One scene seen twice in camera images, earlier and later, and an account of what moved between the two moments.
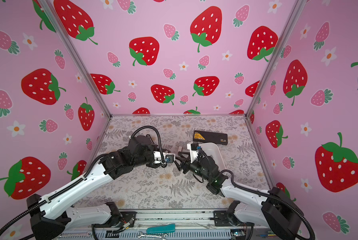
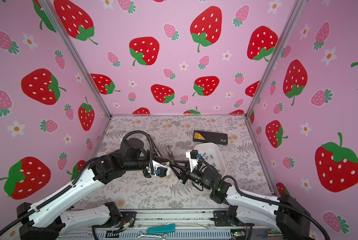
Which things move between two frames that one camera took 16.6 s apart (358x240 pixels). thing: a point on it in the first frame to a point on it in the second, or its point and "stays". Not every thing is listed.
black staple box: [205, 136] stays
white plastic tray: [212, 149] stays
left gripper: [153, 164] to [148, 174]
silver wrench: [141, 235] stays
